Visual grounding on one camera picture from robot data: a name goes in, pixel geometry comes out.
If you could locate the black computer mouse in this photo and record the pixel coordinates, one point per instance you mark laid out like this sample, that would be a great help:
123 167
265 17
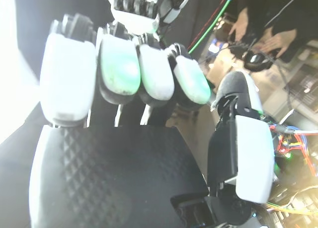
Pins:
257 60

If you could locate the bare human hand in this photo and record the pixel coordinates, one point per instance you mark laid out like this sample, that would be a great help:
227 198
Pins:
239 24
283 43

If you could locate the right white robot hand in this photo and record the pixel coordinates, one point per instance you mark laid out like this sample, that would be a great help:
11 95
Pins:
104 175

